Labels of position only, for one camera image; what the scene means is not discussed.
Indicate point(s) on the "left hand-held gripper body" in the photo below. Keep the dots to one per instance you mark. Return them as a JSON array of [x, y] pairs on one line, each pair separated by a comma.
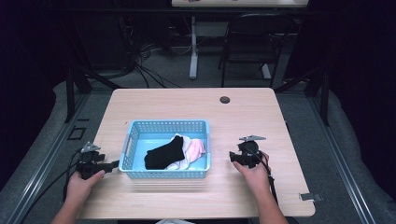
[[88, 165]]

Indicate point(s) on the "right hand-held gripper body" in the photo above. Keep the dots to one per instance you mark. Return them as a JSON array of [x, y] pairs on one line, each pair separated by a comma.
[[251, 154]]

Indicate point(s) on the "blue plastic basket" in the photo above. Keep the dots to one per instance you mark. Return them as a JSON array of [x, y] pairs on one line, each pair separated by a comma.
[[140, 146]]

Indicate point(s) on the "pink sock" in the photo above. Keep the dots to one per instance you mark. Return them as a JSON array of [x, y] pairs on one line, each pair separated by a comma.
[[196, 149]]

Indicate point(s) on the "white sock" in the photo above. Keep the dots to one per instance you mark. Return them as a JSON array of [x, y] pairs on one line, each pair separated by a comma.
[[186, 155]]

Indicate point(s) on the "black sock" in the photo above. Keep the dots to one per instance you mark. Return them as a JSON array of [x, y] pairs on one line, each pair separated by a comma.
[[165, 154]]

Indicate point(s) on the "person's left hand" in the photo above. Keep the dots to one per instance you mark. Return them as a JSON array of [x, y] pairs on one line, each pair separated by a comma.
[[81, 186]]

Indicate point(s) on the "person's right hand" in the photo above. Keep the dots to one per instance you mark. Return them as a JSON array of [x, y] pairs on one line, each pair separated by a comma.
[[256, 177]]

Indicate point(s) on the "white cloth on lap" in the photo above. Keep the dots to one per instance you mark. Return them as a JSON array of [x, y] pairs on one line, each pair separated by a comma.
[[171, 221]]

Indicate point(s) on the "black folding chair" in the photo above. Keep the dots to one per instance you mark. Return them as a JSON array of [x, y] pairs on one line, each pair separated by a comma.
[[253, 46]]

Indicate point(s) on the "white table leg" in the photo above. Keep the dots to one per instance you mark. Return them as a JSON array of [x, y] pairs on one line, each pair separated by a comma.
[[193, 56]]

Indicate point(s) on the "black metal stand frame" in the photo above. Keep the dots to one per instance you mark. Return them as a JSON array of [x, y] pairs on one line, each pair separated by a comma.
[[71, 93], [323, 93]]

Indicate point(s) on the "grey metal table bracket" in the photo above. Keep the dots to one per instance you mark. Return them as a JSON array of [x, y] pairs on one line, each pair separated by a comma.
[[309, 197]]

